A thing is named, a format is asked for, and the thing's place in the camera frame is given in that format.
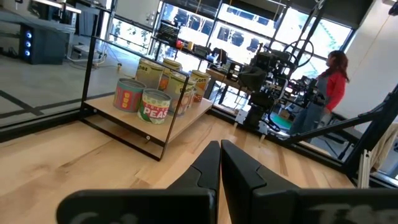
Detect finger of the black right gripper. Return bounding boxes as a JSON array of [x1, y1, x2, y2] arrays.
[[238, 65, 268, 93]]

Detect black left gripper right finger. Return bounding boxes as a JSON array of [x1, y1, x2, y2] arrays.
[[221, 139, 398, 224]]

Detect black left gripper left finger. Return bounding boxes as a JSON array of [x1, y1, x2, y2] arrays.
[[55, 140, 221, 224]]

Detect tall peaches label can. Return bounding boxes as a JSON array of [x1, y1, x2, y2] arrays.
[[135, 57, 165, 91], [164, 71, 197, 118]]

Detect short orange label can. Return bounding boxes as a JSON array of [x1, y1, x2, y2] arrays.
[[157, 73, 171, 93]]

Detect short green peas label can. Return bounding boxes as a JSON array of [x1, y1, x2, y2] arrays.
[[137, 88, 172, 125]]

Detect short red teal label can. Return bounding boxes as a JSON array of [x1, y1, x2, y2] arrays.
[[113, 77, 147, 113]]

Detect person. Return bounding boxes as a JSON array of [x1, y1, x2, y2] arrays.
[[289, 49, 351, 136]]

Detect black perforated box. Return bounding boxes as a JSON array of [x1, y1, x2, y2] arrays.
[[156, 21, 181, 43]]

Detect beige cloth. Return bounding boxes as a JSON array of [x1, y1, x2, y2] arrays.
[[369, 123, 398, 175]]

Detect computer tower blue lights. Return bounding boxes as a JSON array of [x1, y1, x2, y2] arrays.
[[18, 23, 71, 65]]

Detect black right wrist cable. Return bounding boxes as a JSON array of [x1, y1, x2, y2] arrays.
[[283, 39, 315, 68]]

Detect black frame wooden shelf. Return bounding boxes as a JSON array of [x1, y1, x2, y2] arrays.
[[79, 34, 215, 162]]

